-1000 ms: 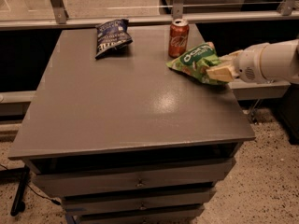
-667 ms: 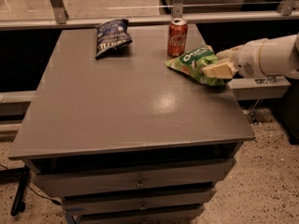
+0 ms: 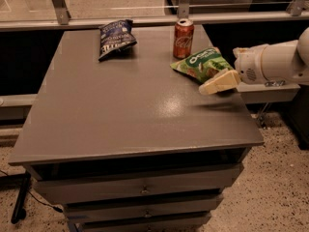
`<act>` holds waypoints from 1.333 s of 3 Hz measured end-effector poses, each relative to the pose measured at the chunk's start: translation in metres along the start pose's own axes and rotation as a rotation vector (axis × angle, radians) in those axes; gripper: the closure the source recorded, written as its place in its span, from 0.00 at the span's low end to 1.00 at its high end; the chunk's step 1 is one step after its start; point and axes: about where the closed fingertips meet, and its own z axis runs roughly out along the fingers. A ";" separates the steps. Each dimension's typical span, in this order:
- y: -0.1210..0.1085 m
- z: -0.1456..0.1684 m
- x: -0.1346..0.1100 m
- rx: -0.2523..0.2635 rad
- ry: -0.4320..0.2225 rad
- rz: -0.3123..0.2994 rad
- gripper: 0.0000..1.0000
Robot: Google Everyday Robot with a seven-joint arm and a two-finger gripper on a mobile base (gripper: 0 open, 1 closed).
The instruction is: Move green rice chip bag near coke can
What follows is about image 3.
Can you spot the grey drawer cabinet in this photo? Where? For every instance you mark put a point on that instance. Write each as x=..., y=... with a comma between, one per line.
x=128, y=117

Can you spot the metal glass railing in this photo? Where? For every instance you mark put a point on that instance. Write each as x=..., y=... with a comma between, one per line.
x=17, y=15

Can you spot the blue chip bag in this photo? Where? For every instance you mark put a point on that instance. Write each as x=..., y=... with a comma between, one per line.
x=115, y=37

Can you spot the grey drawer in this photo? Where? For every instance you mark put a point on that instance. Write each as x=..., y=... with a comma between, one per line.
x=149, y=209
x=150, y=224
x=93, y=189

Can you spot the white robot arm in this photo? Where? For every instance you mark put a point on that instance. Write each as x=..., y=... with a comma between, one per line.
x=265, y=64

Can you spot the top grey drawer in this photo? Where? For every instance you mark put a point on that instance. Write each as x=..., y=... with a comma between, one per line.
x=93, y=189

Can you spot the middle grey drawer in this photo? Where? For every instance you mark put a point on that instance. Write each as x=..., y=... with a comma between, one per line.
x=149, y=209

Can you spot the orange coke can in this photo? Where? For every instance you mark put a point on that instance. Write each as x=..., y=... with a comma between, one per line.
x=183, y=37

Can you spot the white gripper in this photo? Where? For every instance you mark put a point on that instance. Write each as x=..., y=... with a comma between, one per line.
x=249, y=64

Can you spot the black stand leg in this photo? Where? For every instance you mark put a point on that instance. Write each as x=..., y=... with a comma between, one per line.
x=19, y=212

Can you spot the green rice chip bag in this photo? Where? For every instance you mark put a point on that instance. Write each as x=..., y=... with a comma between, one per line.
x=202, y=65

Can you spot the bottom grey drawer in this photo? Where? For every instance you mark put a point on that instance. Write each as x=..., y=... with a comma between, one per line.
x=150, y=224

